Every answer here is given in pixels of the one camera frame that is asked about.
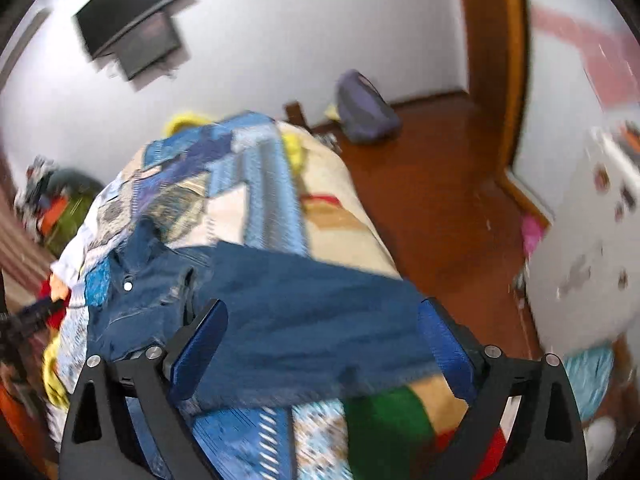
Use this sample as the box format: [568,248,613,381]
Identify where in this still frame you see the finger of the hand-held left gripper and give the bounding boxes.
[0,300,63,361]

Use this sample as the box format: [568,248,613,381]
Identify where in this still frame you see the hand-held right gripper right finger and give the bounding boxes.
[415,297,587,480]

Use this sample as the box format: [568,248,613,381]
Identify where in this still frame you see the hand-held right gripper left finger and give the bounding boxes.
[59,299,229,480]

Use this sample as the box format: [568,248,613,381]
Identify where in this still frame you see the blue denim jeans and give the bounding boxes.
[87,217,451,411]

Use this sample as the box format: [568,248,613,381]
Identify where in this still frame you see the pile of colourful clothes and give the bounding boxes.
[50,195,101,256]

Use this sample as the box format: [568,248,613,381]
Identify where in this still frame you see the pile of mixed clothes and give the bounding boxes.
[15,157,57,211]

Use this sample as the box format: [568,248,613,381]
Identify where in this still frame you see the red plush toy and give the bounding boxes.
[40,277,68,331]

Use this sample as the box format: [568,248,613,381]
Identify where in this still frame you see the striped brown curtain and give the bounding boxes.
[0,160,56,306]

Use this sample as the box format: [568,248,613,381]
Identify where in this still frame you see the orange box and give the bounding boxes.
[40,195,68,233]

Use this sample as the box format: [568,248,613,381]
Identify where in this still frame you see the pink object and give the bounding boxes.
[521,215,546,258]

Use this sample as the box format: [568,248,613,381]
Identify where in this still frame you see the dark green bag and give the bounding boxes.
[50,167,106,197]

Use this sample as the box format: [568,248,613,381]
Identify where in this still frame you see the light blue cloth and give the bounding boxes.
[565,345,617,423]

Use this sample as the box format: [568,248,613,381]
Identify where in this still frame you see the white cabinet with stickers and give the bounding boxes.
[525,120,640,351]

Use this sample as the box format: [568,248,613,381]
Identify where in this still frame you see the blue patchwork blanket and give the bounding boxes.
[50,112,353,480]

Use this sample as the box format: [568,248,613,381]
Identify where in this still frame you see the grey purple backpack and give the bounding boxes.
[335,69,403,145]

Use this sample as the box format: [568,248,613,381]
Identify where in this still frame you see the wooden furniture post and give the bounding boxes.
[284,101,308,128]

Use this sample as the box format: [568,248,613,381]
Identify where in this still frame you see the wooden door frame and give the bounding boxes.
[457,0,556,226]

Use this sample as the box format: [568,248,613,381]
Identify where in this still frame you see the black wall television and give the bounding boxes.
[72,0,193,81]

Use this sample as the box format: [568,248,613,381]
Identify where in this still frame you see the pink wall cloth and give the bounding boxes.
[530,5,640,108]

